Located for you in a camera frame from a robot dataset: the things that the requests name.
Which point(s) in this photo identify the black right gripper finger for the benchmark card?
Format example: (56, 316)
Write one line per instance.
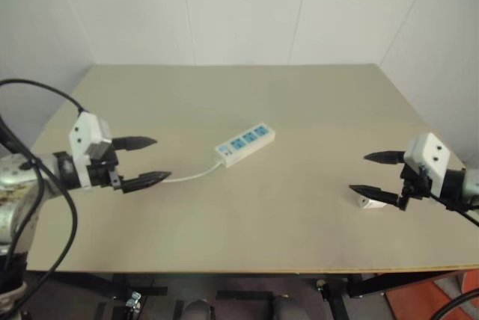
(378, 194)
(387, 157)

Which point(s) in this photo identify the dark rounded shape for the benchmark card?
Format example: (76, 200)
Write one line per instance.
(198, 310)

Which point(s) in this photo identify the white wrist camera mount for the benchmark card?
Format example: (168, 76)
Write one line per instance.
(84, 131)
(430, 155)

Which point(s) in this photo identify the black metal table frame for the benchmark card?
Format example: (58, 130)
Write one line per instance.
(355, 284)

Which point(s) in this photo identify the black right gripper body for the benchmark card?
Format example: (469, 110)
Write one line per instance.
(413, 183)

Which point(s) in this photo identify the orange red floor mat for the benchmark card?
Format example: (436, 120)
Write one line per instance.
(423, 301)

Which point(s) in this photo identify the white plug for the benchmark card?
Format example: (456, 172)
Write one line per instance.
(370, 204)

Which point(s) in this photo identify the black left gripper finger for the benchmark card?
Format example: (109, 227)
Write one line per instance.
(147, 179)
(134, 143)

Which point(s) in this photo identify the silver wing nut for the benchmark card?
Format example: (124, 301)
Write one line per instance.
(133, 298)

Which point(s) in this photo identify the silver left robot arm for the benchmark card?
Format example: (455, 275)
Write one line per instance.
(16, 200)

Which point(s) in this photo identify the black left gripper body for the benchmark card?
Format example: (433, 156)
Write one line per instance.
(100, 175)

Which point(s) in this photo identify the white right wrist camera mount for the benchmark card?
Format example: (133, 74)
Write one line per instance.
(430, 155)

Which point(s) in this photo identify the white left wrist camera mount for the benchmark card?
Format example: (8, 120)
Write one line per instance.
(84, 131)

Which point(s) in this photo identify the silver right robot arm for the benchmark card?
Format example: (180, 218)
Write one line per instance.
(467, 185)

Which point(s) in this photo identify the white power strip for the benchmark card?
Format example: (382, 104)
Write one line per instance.
(245, 144)

